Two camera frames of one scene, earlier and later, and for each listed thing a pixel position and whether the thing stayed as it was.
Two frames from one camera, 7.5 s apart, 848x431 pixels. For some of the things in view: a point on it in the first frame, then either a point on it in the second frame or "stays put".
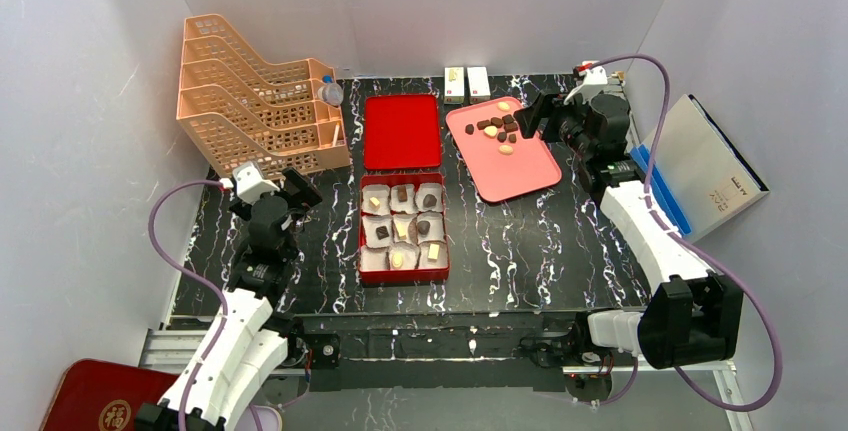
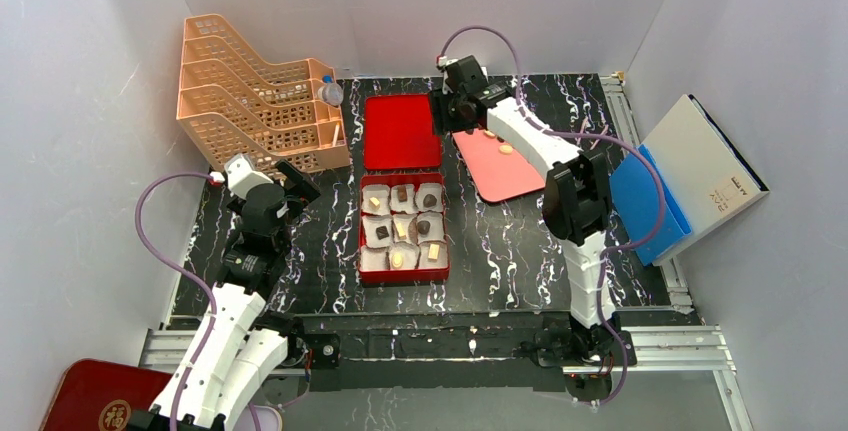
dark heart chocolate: x=429 y=200 stays put
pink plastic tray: x=505 y=163 stays put
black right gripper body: x=547 y=119 to x=454 y=108
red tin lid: x=401 y=131 stays put
